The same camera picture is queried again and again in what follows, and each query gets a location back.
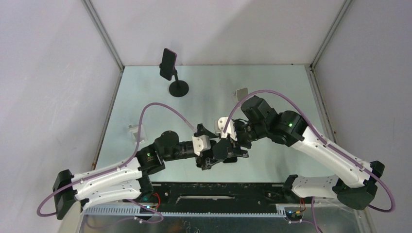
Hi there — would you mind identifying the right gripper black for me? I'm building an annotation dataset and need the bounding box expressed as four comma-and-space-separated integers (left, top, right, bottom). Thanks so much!
227, 120, 268, 158

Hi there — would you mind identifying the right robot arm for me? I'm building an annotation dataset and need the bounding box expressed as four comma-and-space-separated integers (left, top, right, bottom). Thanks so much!
212, 96, 384, 210

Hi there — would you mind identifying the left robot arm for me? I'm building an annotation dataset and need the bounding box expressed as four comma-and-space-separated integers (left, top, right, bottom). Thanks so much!
52, 124, 220, 220

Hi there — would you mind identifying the black round-base phone stand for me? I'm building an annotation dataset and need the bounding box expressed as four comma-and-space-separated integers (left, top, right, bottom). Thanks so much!
159, 63, 189, 97

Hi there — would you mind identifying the white folding phone stand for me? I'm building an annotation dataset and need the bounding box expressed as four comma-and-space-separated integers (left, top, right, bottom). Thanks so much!
233, 87, 249, 102

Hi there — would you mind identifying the white small phone stand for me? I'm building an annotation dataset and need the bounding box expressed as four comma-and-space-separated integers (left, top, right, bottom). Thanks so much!
128, 125, 147, 143

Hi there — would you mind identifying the phone on tall stand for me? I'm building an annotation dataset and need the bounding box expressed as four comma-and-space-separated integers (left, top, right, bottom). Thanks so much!
159, 48, 177, 81

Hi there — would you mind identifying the right controller board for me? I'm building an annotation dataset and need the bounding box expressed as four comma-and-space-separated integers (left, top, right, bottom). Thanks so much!
286, 211, 304, 221

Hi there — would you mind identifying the controller board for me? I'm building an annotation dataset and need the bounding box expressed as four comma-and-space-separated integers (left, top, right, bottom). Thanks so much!
139, 205, 157, 215
286, 211, 304, 221

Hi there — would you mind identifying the left controller board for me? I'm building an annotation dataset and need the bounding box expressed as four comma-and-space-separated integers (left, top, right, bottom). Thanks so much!
139, 205, 157, 215

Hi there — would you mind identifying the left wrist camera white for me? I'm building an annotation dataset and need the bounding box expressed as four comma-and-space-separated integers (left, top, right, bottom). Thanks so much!
192, 135, 217, 156

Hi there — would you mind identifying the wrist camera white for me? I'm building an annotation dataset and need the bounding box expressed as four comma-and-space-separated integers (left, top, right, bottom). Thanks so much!
214, 117, 238, 141
192, 135, 217, 156

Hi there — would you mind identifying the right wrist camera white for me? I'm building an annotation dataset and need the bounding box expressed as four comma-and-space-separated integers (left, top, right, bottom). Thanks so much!
214, 117, 238, 141

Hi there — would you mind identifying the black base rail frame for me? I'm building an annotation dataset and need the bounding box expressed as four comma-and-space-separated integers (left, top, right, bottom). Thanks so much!
137, 182, 311, 217

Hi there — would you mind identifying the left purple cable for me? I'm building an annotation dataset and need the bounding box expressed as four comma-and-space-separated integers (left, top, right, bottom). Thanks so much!
36, 102, 199, 225

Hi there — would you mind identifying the purple cable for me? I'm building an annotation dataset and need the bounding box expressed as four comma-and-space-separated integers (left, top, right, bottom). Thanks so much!
36, 102, 199, 225
223, 89, 396, 233

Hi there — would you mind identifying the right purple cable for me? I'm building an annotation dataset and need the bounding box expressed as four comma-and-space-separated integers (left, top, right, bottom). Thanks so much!
223, 89, 396, 233

